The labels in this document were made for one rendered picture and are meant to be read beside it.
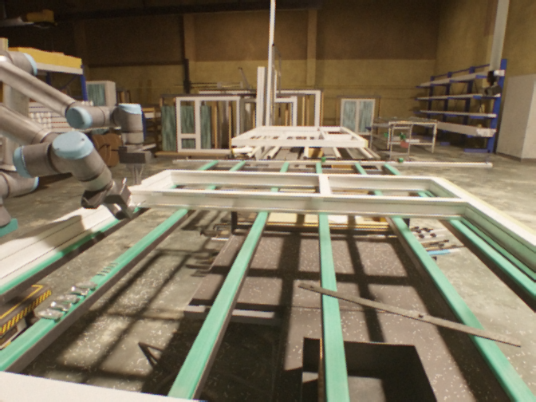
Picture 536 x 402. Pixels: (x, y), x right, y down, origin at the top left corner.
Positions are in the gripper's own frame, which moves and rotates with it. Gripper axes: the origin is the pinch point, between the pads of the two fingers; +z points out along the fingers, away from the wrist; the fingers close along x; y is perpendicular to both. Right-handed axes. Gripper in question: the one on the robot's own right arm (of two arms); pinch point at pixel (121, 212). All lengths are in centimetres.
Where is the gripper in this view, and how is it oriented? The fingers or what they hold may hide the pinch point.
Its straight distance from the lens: 124.8
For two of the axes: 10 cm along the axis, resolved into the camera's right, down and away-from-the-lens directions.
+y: 1.0, -8.0, 5.9
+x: -9.9, -0.3, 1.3
